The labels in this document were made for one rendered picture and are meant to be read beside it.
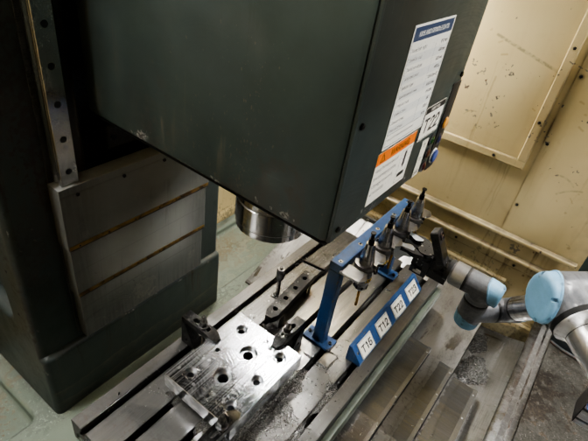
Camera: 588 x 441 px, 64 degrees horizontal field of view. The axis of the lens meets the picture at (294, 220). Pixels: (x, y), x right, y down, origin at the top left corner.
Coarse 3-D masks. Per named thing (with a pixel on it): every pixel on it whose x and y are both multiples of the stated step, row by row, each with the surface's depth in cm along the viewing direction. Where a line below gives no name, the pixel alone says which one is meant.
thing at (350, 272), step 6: (348, 264) 130; (342, 270) 127; (348, 270) 128; (354, 270) 128; (360, 270) 128; (348, 276) 126; (354, 276) 126; (360, 276) 126; (366, 276) 127; (354, 282) 125; (360, 282) 125
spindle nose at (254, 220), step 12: (240, 204) 94; (240, 216) 96; (252, 216) 93; (264, 216) 92; (240, 228) 97; (252, 228) 94; (264, 228) 93; (276, 228) 93; (288, 228) 94; (264, 240) 95; (276, 240) 95; (288, 240) 96
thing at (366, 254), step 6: (366, 246) 126; (372, 246) 125; (366, 252) 127; (372, 252) 126; (360, 258) 129; (366, 258) 127; (372, 258) 127; (360, 264) 129; (366, 264) 128; (372, 264) 128
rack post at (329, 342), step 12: (336, 276) 130; (324, 288) 135; (336, 288) 132; (324, 300) 137; (336, 300) 136; (324, 312) 139; (324, 324) 141; (312, 336) 147; (324, 336) 144; (324, 348) 144
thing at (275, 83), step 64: (128, 0) 82; (192, 0) 73; (256, 0) 66; (320, 0) 60; (384, 0) 56; (448, 0) 72; (128, 64) 89; (192, 64) 79; (256, 64) 71; (320, 64) 64; (384, 64) 63; (448, 64) 86; (128, 128) 98; (192, 128) 86; (256, 128) 76; (320, 128) 68; (384, 128) 74; (256, 192) 82; (320, 192) 73; (384, 192) 89
